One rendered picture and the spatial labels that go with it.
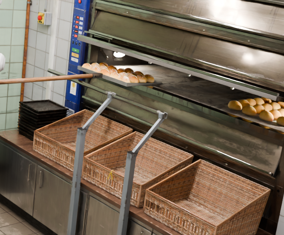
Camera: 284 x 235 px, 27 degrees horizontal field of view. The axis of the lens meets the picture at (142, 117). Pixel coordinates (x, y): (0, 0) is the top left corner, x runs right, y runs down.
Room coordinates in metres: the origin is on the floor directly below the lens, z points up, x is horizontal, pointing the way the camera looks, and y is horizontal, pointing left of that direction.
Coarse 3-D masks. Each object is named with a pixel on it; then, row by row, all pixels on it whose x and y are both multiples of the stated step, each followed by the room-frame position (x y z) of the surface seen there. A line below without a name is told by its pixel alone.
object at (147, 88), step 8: (136, 88) 4.09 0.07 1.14; (144, 88) 4.03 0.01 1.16; (152, 88) 3.99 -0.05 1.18; (160, 96) 3.92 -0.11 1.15; (168, 96) 3.86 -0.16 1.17; (176, 96) 3.84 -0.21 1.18; (184, 104) 3.75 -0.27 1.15; (192, 104) 3.71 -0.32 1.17; (200, 104) 3.69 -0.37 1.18; (208, 112) 3.61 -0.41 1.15; (216, 112) 3.56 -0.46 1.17; (224, 112) 3.56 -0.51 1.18; (224, 120) 3.51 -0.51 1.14; (232, 120) 3.47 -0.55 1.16; (240, 120) 3.43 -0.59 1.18; (248, 120) 3.44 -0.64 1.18; (248, 128) 3.38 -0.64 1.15; (256, 128) 3.35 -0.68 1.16; (264, 128) 3.31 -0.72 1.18; (272, 128) 3.33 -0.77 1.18; (272, 136) 3.26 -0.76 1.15; (280, 136) 3.23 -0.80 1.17
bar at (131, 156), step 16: (80, 80) 3.97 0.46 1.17; (112, 96) 3.70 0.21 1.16; (96, 112) 3.65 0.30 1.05; (160, 112) 3.39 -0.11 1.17; (80, 128) 3.57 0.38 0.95; (80, 144) 3.55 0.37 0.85; (80, 160) 3.56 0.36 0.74; (128, 160) 3.22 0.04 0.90; (80, 176) 3.57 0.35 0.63; (128, 176) 3.21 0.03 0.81; (128, 192) 3.22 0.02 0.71; (128, 208) 3.23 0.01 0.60
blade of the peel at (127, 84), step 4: (80, 68) 4.30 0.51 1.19; (84, 68) 4.26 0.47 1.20; (88, 72) 4.23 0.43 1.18; (92, 72) 4.20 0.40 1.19; (96, 72) 4.17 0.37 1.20; (104, 76) 4.10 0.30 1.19; (108, 76) 4.07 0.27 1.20; (112, 80) 4.04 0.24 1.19; (116, 80) 4.01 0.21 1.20; (120, 80) 3.99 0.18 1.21; (124, 84) 3.96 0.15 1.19; (128, 84) 3.95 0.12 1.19; (132, 84) 3.98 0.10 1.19; (136, 84) 4.01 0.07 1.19; (140, 84) 4.04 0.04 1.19; (144, 84) 4.07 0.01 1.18; (148, 84) 4.09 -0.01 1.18
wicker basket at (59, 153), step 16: (80, 112) 4.37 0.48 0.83; (48, 128) 4.16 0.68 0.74; (64, 128) 4.28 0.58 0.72; (96, 128) 4.27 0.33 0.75; (112, 128) 4.17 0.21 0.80; (128, 128) 4.06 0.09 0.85; (48, 144) 3.95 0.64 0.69; (64, 144) 4.28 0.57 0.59; (96, 144) 4.21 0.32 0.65; (64, 160) 3.82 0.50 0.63
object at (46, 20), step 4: (40, 12) 4.86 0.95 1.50; (44, 12) 4.84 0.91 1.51; (48, 12) 4.89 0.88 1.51; (44, 16) 4.82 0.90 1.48; (48, 16) 4.84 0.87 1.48; (40, 20) 4.85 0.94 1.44; (44, 20) 4.82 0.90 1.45; (48, 20) 4.85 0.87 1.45; (44, 24) 4.82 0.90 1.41; (48, 24) 4.85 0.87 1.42
